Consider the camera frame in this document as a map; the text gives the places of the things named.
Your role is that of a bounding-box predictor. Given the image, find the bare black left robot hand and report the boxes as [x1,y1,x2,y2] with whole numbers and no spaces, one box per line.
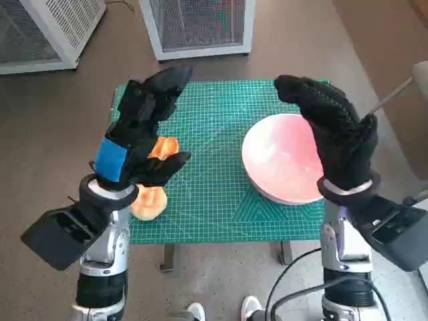
[89,64,194,188]

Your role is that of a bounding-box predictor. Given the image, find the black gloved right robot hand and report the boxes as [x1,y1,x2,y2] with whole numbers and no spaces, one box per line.
[274,74,379,191]

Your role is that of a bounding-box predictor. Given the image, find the long toy bread loaf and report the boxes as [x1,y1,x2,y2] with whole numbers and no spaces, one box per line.
[146,135,181,161]

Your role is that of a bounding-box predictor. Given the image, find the pink bowl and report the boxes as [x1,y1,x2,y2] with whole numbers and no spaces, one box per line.
[241,112,327,205]

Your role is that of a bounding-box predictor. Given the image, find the round toy bread bun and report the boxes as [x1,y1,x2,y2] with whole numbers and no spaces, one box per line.
[130,183,168,221]

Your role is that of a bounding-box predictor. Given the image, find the green cutting mat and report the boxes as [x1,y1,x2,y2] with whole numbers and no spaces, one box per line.
[112,79,332,245]

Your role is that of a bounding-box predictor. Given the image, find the white mesh front cabinet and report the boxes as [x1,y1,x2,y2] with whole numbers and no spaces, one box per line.
[138,0,255,62]

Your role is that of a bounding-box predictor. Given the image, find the white cabinet with slotted side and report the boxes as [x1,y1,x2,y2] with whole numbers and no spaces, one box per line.
[0,0,108,75]

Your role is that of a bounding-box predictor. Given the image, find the metal table leg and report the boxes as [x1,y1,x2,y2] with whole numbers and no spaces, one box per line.
[276,239,294,267]
[159,243,180,274]

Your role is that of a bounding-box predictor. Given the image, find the white right robot foot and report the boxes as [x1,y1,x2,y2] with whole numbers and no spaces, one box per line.
[241,295,263,321]

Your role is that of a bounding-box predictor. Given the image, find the white robot foot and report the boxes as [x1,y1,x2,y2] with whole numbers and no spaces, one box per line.
[241,295,263,321]
[186,302,207,321]

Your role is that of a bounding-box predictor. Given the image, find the white left robot foot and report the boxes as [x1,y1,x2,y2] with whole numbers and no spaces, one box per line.
[186,302,207,321]

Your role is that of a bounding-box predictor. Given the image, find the thin black floor cable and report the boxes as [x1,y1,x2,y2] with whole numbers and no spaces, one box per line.
[105,0,134,13]

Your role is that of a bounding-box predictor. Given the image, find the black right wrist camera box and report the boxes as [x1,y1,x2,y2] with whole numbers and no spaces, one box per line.
[354,195,428,272]

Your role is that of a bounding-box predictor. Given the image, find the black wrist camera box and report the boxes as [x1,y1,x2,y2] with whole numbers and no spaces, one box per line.
[354,195,428,272]
[19,197,101,272]

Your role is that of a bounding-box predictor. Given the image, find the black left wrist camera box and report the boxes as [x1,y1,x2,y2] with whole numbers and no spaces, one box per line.
[19,197,101,272]

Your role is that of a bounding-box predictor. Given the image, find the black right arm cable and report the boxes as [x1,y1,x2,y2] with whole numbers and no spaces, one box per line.
[265,247,322,321]
[272,279,385,321]

